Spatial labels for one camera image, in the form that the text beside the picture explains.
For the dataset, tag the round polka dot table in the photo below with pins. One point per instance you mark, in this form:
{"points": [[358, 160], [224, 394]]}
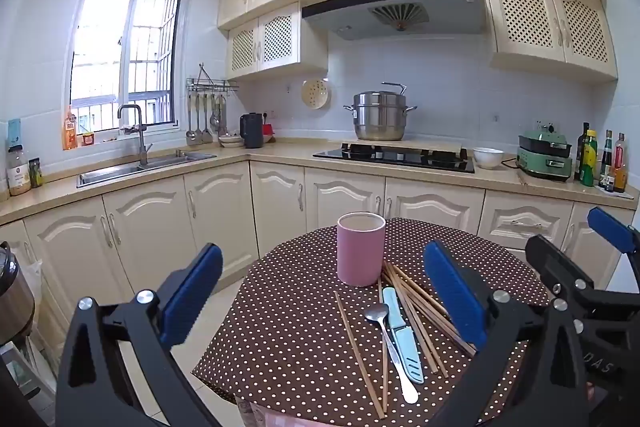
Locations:
{"points": [[300, 317]]}

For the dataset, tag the stainless steel sink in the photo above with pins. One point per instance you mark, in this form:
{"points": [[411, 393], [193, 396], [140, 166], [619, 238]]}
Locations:
{"points": [[125, 169]]}

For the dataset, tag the light blue sheathed knife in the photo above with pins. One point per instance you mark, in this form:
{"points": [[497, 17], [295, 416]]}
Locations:
{"points": [[402, 337]]}

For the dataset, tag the metal faucet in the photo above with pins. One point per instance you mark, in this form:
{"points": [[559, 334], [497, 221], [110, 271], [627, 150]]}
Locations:
{"points": [[142, 142]]}

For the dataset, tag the green electric cooker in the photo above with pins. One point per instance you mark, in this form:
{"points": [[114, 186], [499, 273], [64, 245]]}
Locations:
{"points": [[545, 157]]}

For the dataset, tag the red capped bottle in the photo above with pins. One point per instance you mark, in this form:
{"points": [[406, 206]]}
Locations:
{"points": [[620, 167]]}

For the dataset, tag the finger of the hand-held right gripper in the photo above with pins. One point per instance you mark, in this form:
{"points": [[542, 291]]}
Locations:
{"points": [[555, 262], [611, 228]]}

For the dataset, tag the cream base cabinets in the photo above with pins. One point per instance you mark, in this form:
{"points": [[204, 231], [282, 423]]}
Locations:
{"points": [[150, 227]]}

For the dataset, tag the pile of wooden chopsticks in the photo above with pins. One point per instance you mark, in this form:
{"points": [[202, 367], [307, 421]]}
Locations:
{"points": [[425, 307]]}

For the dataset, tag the small jar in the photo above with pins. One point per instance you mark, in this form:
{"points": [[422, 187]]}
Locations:
{"points": [[88, 139]]}

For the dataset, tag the dark glass bottle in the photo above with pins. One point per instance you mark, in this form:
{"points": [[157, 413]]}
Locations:
{"points": [[581, 152]]}

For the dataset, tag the metal spoon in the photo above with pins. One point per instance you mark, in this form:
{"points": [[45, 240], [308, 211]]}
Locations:
{"points": [[392, 347]]}

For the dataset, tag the metal utensil rack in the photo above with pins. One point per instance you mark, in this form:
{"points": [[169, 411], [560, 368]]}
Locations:
{"points": [[212, 83]]}

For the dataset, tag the pink cup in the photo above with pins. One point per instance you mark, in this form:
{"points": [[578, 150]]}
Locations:
{"points": [[361, 252]]}

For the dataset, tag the white bowl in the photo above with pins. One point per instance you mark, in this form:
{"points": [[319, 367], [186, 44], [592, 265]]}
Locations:
{"points": [[488, 158]]}

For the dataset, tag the hanging metal skimmer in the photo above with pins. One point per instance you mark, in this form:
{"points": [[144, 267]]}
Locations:
{"points": [[215, 122]]}

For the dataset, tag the window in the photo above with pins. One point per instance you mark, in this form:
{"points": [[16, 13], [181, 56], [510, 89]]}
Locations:
{"points": [[125, 52]]}

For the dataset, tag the small dark bottle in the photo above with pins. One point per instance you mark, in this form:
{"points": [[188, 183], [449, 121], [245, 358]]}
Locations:
{"points": [[36, 174]]}

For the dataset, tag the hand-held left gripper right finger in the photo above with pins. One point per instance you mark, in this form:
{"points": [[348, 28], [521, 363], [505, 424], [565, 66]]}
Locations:
{"points": [[452, 287]]}

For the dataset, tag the orange bottle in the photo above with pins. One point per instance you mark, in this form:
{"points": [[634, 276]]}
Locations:
{"points": [[70, 132]]}

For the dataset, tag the large glass jar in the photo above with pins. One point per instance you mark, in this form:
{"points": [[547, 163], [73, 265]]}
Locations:
{"points": [[18, 174]]}

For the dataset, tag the yellow green bottle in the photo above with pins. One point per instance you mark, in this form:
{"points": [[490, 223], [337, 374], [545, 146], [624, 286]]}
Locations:
{"points": [[590, 162]]}

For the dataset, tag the black glass cooktop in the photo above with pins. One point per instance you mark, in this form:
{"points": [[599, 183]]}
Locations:
{"points": [[400, 157]]}

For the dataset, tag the black kettle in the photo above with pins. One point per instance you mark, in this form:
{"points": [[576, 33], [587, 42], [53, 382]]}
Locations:
{"points": [[251, 132]]}

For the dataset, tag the white storage crate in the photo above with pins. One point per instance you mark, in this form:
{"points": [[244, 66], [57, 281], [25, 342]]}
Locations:
{"points": [[20, 372]]}

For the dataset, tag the dark sauce bottle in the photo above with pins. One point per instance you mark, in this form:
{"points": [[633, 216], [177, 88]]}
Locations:
{"points": [[606, 162]]}

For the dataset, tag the blue carton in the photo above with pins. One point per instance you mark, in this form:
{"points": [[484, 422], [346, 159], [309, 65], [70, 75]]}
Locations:
{"points": [[14, 132]]}

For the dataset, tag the hanging metal turner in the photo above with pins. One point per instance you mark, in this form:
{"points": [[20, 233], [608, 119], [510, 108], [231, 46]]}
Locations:
{"points": [[206, 136]]}

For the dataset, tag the hanging metal ladle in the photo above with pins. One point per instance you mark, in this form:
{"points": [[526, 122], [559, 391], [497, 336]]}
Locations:
{"points": [[198, 134]]}

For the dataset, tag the red container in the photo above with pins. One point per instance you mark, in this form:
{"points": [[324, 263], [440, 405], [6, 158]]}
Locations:
{"points": [[268, 131]]}

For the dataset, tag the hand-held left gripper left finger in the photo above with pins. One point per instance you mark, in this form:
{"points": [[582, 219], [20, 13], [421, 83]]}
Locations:
{"points": [[192, 292]]}

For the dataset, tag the rice cooker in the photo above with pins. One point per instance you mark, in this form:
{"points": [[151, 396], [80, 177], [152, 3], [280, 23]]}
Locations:
{"points": [[12, 297]]}

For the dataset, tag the round perforated plate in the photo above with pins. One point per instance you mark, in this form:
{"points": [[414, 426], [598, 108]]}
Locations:
{"points": [[315, 93]]}

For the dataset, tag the range hood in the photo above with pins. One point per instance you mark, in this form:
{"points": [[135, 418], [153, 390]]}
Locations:
{"points": [[395, 7]]}

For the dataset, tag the stainless steel steamer pot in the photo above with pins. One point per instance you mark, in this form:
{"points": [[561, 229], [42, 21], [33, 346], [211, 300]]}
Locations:
{"points": [[380, 117]]}

